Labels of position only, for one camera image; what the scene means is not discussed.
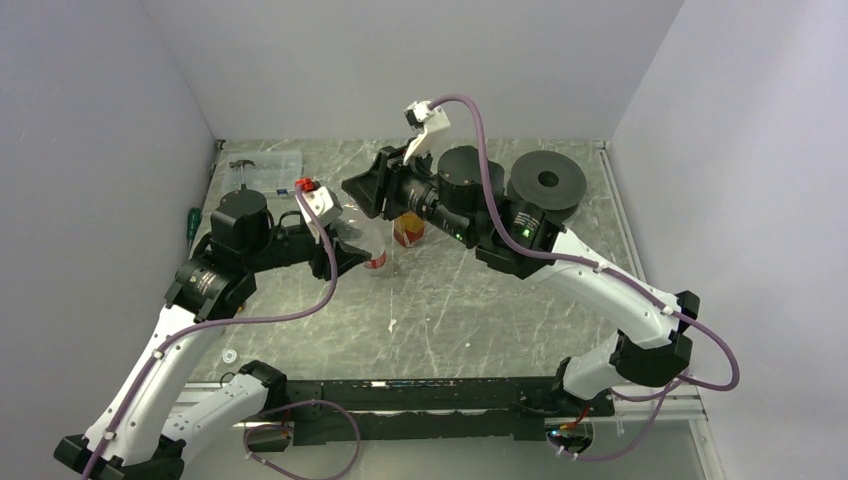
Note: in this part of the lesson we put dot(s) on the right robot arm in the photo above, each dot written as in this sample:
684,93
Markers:
518,238

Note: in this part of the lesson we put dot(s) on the clear bottle red label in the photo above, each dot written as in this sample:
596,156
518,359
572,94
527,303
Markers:
376,246

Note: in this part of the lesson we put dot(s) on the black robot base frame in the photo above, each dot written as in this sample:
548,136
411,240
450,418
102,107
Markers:
521,408

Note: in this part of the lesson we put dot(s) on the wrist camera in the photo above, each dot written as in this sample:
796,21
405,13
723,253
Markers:
319,206
430,123

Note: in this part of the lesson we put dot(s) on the gold red tea bottle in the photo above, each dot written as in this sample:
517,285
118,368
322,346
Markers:
408,229

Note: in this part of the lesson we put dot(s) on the clear bottle white cap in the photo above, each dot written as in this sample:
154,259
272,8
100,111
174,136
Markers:
352,226

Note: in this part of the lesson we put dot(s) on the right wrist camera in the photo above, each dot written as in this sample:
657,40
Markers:
430,123

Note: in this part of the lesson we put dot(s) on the claw hammer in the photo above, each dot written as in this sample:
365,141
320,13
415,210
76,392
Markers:
241,166

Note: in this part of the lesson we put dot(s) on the green handle screwdriver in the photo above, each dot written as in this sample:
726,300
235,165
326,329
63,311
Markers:
193,220

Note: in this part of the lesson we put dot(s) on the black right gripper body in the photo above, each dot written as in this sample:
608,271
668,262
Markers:
407,183

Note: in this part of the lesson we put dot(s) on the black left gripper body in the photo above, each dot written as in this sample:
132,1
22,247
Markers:
320,260

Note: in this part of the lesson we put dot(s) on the clear plastic organizer box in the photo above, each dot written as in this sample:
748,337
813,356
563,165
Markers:
274,175

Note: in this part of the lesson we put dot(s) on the white tea bottle cap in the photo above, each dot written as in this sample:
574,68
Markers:
229,356

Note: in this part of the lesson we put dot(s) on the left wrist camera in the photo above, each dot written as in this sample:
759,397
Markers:
319,206

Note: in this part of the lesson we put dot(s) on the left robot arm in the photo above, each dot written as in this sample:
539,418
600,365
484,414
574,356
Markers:
139,435

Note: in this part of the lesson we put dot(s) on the black spool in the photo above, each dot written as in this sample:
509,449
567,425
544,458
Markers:
550,180

